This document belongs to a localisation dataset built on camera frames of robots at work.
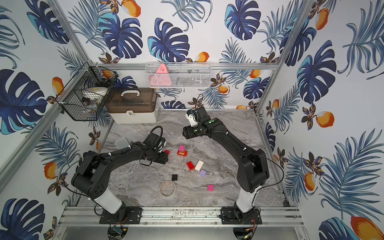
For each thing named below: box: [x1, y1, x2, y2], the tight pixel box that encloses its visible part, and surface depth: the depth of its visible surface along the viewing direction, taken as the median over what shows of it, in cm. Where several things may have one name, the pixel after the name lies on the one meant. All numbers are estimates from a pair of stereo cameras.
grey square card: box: [115, 137, 130, 150], surface depth 103 cm
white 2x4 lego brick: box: [194, 160, 205, 171], surface depth 92 cm
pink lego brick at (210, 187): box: [207, 184, 215, 192], surface depth 84 cm
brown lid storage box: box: [105, 87, 159, 125], surface depth 105 cm
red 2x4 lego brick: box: [177, 149, 189, 157], surface depth 97 cm
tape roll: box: [159, 180, 176, 197], surface depth 84 cm
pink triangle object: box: [148, 63, 172, 86], surface depth 92 cm
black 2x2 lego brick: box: [172, 174, 178, 181], surface depth 87 cm
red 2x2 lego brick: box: [187, 161, 195, 171], surface depth 93 cm
